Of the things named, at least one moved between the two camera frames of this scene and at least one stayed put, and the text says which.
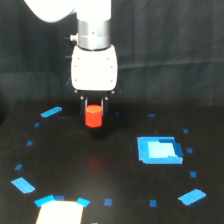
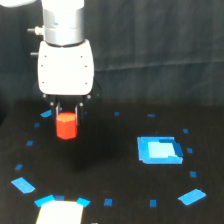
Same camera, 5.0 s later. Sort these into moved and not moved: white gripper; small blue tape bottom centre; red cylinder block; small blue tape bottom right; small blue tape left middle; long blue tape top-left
Moved: red cylinder block; white gripper
Not moved: small blue tape bottom right; small blue tape bottom centre; long blue tape top-left; small blue tape left middle
